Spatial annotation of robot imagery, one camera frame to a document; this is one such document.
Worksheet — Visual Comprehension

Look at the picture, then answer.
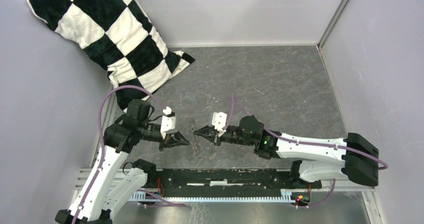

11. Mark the black and white checkered pillow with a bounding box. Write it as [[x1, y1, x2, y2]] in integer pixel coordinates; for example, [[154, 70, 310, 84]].
[[27, 0, 195, 111]]

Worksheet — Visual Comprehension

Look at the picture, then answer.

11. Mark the aluminium frame rail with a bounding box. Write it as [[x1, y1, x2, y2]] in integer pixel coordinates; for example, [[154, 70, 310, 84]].
[[75, 168, 377, 192]]

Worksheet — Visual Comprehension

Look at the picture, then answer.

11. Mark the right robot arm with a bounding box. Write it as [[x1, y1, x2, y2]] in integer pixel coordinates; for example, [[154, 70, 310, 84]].
[[194, 112, 379, 188]]

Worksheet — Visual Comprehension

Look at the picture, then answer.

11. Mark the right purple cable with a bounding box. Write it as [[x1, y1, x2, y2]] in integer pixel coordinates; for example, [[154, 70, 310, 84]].
[[222, 93, 389, 210]]

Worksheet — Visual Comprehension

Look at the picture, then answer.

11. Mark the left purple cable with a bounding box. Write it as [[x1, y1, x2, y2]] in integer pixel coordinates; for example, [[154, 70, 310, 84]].
[[71, 85, 189, 224]]

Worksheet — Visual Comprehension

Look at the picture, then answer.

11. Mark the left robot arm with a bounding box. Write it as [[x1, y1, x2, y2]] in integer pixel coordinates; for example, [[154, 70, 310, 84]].
[[55, 100, 189, 223]]

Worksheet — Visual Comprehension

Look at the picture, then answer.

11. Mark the metal key organizer plate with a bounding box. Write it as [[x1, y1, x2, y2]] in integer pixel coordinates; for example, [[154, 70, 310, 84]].
[[189, 117, 201, 158]]

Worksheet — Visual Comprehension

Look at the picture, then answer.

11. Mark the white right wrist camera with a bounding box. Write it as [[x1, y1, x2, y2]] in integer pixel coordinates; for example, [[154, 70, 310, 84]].
[[211, 112, 227, 136]]

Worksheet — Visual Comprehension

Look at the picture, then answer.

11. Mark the aluminium corner profile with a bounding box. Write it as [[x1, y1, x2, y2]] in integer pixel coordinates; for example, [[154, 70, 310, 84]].
[[316, 0, 351, 52]]

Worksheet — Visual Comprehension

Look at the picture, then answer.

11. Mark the purple cable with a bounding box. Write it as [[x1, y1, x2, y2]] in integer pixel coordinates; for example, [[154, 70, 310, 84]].
[[71, 85, 189, 224], [222, 93, 389, 210]]

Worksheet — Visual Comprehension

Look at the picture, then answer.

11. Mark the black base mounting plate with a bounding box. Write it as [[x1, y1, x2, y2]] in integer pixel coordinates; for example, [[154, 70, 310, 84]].
[[143, 168, 322, 197]]

